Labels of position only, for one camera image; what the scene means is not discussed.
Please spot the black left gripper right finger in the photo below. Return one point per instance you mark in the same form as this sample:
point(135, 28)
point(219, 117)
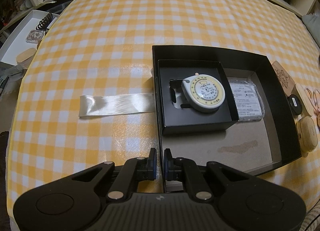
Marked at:
point(172, 170)

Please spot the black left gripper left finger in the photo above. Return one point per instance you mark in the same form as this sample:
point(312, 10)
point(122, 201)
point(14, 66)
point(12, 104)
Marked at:
point(148, 166)

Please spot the white round tape measure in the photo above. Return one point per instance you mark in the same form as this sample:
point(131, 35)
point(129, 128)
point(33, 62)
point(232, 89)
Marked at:
point(203, 92)

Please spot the large black cardboard box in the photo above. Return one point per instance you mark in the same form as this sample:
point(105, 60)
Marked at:
point(254, 147)

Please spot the clear packet with label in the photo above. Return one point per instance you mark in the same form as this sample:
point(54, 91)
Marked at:
point(248, 101)

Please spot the gold earbud charging case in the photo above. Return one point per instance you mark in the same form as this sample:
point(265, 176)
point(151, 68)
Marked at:
point(307, 135)

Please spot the carved wooden coaster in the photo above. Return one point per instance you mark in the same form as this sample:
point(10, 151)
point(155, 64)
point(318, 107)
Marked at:
point(285, 79)

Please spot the small black insert box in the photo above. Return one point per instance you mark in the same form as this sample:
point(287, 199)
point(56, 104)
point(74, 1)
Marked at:
point(174, 118)

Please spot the clear adhesive tape strip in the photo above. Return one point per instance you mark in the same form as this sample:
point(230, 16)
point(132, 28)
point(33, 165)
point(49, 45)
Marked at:
point(116, 105)

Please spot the yellow white checkered tablecloth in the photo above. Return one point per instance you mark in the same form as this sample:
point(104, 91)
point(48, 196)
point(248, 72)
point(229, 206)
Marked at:
point(104, 48)

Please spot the small black round case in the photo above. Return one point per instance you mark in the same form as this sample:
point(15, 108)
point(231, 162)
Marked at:
point(295, 104)

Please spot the light wooden oval block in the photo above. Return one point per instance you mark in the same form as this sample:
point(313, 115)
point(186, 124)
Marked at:
point(307, 108)

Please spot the wooden oval lid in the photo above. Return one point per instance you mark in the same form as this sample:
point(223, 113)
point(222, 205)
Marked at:
point(25, 55)

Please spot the clear pink patterned case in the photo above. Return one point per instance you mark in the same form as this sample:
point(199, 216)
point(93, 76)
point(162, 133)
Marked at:
point(35, 36)

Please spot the white tray box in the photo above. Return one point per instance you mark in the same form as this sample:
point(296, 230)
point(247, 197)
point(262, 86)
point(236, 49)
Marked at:
point(17, 41)

